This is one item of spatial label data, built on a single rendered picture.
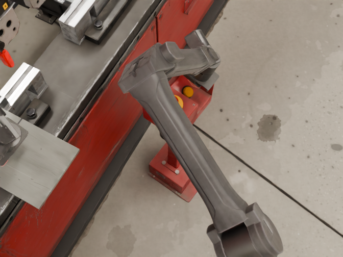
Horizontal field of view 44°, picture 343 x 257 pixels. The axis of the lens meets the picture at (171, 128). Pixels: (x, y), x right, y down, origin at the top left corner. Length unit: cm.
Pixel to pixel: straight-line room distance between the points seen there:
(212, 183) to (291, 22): 203
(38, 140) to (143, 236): 103
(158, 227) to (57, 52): 101
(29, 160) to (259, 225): 63
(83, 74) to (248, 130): 113
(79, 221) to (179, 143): 137
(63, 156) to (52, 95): 29
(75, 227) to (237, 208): 138
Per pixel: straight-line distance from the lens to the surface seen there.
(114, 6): 150
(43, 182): 113
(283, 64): 252
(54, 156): 115
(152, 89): 76
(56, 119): 134
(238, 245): 79
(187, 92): 151
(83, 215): 208
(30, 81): 131
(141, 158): 218
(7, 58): 109
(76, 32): 141
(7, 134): 95
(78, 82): 138
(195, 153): 75
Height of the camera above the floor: 204
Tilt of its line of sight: 65 degrees down
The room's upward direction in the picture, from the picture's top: 1 degrees clockwise
